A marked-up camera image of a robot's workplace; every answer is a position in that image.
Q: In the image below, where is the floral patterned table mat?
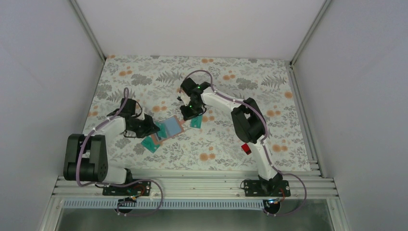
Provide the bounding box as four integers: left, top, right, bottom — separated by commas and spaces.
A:
84, 55, 311, 171

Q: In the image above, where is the red card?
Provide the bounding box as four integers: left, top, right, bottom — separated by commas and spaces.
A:
241, 143, 252, 155

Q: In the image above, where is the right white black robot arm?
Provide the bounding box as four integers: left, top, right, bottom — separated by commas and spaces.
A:
178, 78, 281, 196

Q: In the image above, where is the teal card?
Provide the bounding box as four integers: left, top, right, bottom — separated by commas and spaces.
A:
190, 115, 203, 129
141, 136, 160, 153
156, 122, 167, 140

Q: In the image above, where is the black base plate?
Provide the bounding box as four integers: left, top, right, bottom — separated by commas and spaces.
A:
240, 179, 291, 197
102, 181, 151, 197

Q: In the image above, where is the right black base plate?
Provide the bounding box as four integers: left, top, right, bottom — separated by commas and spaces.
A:
240, 179, 291, 197

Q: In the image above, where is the aluminium rail frame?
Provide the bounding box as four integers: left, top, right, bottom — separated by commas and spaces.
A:
52, 168, 339, 200

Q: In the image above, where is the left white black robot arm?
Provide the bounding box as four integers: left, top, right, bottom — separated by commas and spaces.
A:
63, 98, 160, 195

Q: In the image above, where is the grey slotted cable duct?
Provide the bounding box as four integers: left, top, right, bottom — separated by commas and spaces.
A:
62, 198, 264, 210

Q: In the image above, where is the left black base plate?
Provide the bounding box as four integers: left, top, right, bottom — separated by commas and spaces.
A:
102, 181, 151, 197

